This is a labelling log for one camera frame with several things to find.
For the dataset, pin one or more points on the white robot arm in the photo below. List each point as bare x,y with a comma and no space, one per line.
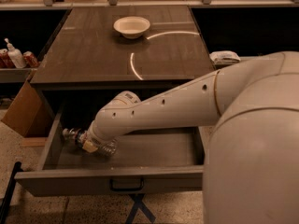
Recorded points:
251,171

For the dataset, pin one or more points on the red can at edge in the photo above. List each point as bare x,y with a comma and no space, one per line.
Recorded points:
5,61

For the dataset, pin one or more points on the grey shelf rail left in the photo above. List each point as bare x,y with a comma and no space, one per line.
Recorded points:
14,75

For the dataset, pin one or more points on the black pole left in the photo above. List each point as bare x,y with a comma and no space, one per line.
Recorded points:
5,202

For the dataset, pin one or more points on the clear plastic water bottle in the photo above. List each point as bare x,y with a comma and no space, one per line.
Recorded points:
79,136

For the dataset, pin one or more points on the folded white cloth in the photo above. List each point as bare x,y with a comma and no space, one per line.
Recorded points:
225,56

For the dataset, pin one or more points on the black drawer handle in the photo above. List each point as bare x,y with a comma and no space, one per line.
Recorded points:
126,185

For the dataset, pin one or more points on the white paper bowl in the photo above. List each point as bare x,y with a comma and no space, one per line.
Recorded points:
131,27

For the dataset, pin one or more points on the white pump bottle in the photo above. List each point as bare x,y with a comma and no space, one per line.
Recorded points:
15,55

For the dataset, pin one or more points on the red soda can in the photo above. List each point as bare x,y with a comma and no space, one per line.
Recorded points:
31,59

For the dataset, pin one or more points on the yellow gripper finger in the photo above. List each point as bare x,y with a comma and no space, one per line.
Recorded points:
89,146

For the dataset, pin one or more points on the open grey top drawer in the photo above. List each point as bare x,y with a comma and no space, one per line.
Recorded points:
168,160

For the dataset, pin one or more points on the brown cardboard box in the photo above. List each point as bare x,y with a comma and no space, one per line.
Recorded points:
27,114

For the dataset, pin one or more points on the grey wooden cabinet counter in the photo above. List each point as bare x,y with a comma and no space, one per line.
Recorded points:
89,55

